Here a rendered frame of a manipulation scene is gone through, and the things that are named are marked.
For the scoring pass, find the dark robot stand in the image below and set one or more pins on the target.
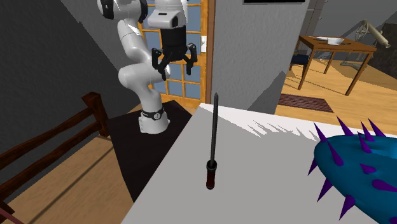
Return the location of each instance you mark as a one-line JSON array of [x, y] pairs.
[[142, 155]]

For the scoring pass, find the brown striped floor mat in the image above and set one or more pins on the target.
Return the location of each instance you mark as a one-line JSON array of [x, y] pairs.
[[305, 103]]

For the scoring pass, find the dark wooden railing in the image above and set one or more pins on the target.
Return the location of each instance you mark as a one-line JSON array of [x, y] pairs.
[[55, 136]]

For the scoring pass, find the wooden table with dishes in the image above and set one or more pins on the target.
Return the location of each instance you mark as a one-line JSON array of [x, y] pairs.
[[344, 46]]

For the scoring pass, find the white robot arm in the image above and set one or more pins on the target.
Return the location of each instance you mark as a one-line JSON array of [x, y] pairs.
[[136, 52]]

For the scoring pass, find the orange wooden glass-pane door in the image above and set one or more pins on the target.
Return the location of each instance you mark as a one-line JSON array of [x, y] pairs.
[[204, 77]]

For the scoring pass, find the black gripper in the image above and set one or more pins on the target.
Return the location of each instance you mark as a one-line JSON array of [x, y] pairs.
[[173, 40]]

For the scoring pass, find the beige telescope on tripod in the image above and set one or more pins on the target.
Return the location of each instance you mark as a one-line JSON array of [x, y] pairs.
[[373, 32]]

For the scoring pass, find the dark blue chair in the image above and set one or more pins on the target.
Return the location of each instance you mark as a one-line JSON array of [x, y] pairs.
[[299, 59]]

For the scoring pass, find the blue object with purple spikes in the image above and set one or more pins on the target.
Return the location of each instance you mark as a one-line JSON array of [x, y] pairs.
[[363, 167]]

